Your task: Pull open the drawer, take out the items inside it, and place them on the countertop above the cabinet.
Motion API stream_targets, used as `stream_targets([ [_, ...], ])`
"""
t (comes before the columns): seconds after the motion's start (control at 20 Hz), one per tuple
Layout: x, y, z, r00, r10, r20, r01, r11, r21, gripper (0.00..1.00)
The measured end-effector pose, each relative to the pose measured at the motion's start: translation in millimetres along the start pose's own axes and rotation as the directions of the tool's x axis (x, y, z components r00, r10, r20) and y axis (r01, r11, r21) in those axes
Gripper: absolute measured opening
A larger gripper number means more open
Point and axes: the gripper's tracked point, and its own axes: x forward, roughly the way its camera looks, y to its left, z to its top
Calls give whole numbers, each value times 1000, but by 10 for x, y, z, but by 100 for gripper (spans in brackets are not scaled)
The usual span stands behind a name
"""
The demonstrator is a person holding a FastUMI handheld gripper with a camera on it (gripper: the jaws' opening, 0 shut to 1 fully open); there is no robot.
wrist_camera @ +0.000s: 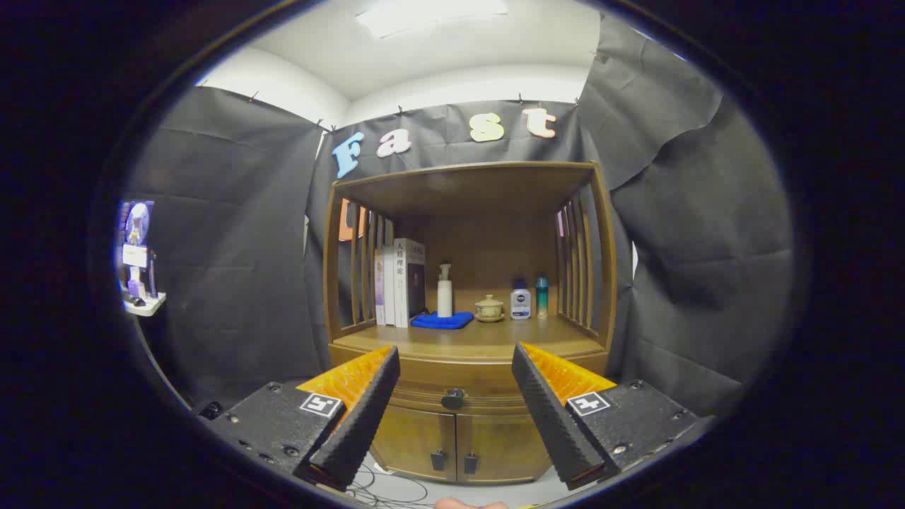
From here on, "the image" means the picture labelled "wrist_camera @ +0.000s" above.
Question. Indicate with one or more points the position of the white pump bottle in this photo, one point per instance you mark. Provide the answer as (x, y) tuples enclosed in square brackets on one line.
[(445, 297)]

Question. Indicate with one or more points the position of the wooden cabinet door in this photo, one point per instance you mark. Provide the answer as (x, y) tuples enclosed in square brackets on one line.
[(505, 445), (413, 438)]

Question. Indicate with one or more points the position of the teal slim bottle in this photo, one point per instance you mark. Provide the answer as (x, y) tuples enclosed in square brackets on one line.
[(541, 297)]

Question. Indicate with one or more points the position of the beige lidded teacup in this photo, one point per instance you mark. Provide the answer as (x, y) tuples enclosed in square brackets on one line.
[(489, 309)]

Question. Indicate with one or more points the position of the brown wooden drawer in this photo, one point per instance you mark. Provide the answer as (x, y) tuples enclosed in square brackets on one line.
[(488, 385)]

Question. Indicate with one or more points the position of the black drawer knob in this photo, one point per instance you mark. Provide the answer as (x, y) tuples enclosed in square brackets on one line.
[(452, 399)]

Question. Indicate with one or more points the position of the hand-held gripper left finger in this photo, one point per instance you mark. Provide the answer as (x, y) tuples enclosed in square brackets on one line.
[(357, 424)]

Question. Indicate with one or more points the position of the wooden countertop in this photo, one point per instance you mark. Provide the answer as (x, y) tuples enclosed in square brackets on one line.
[(495, 338)]

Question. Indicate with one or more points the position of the thin white book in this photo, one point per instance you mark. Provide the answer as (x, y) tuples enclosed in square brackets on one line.
[(388, 290)]

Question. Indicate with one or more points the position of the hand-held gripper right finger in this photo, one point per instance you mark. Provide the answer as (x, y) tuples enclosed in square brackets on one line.
[(555, 424)]

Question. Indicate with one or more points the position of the blue folded cloth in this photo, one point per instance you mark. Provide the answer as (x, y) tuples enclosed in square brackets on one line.
[(442, 321)]

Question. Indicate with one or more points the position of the white lotion bottle blue cap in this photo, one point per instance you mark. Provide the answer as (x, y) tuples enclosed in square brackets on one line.
[(520, 304)]

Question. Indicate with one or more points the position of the brown wooden cabinet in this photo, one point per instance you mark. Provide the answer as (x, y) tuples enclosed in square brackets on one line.
[(488, 247)]

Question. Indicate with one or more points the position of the thin pink book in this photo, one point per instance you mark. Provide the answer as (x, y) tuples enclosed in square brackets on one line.
[(379, 290)]

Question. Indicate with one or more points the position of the thick white and dark book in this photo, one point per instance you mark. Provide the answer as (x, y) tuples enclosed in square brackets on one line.
[(409, 283)]

